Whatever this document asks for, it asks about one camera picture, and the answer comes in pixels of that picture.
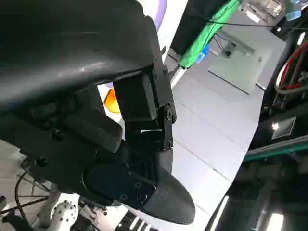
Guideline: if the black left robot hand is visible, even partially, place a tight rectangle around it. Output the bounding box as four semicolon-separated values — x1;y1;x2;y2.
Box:
0;0;196;226

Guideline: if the orange white toy bread roll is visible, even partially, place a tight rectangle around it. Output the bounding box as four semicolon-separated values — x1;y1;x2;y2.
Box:
103;88;120;114

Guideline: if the small blue background item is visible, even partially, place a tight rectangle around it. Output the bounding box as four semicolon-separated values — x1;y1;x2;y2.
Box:
198;46;210;64

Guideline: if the green cloth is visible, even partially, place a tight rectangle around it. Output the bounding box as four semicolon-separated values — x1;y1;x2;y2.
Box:
179;0;244;70

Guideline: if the white background robot joint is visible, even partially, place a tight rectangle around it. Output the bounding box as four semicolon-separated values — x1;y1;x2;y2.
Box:
49;200;79;231

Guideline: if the grey workshop platform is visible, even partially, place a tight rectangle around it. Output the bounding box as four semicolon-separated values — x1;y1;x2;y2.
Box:
207;24;287;96

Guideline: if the black looped background cable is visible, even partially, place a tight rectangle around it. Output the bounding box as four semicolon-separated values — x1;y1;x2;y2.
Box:
13;171;50;218

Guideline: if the thin black background cable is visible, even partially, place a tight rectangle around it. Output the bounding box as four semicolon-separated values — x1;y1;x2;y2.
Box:
190;11;308;31

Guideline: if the red background cable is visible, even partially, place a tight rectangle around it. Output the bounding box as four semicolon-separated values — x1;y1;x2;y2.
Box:
276;42;308;90

